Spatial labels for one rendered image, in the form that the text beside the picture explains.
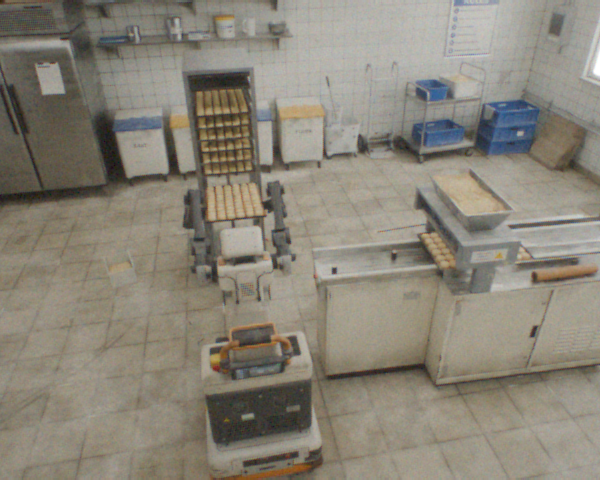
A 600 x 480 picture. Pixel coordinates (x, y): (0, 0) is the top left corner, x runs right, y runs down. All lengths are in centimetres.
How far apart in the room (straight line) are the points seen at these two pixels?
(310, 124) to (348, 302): 342
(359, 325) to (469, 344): 69
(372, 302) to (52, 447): 212
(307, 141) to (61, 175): 286
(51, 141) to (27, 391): 291
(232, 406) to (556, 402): 213
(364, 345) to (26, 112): 420
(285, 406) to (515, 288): 147
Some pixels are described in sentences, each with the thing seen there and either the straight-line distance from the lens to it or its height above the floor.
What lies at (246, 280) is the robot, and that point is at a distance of 243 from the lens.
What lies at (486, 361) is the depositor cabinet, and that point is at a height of 24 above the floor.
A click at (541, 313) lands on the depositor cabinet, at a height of 61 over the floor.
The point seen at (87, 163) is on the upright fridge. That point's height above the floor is 45.
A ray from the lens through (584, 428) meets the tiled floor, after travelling 359.
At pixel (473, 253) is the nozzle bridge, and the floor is 113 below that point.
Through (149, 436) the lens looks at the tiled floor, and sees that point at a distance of 329.
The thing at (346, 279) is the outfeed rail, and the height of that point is 88.
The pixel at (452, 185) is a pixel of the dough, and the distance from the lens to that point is 302.
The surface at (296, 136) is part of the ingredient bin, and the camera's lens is 597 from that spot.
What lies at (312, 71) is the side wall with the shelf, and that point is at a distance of 646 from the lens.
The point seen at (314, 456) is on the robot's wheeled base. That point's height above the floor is 17.
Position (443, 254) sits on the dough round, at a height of 90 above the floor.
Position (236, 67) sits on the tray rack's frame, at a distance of 343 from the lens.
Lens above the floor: 259
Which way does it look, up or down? 33 degrees down
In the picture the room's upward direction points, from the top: 1 degrees counter-clockwise
